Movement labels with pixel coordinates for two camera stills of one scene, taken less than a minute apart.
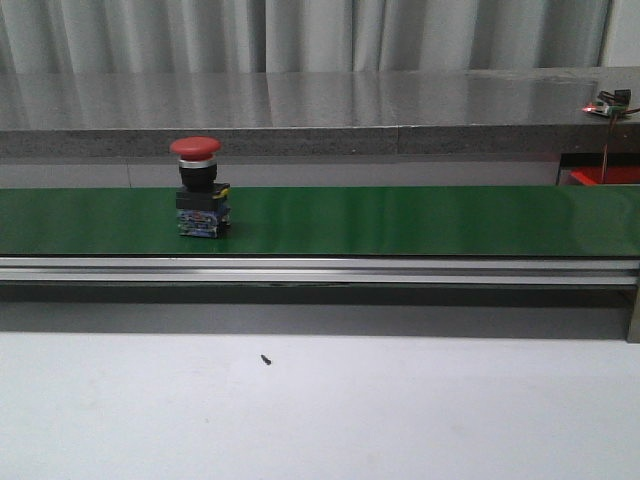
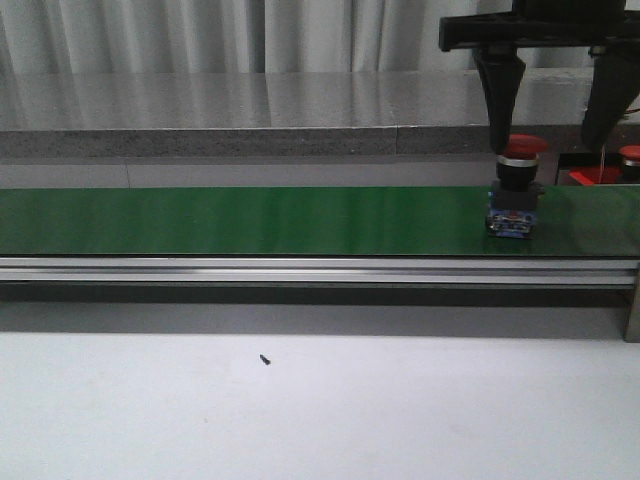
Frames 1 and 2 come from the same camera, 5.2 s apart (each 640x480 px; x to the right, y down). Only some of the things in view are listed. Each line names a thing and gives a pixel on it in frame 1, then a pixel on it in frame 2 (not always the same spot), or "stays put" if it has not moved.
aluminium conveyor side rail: [542, 270] stays put
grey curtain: [59, 36] stays put
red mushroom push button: [202, 204] → [514, 195]
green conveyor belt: [544, 221] stays put
